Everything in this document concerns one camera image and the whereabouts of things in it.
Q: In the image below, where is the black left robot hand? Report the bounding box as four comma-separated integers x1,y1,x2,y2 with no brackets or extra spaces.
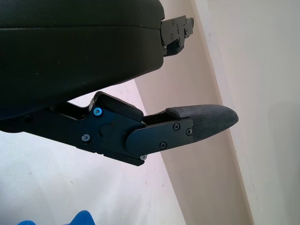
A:
0,0,240,167

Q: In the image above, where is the blue plastic tray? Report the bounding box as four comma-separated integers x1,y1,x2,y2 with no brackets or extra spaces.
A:
17,210,96,225

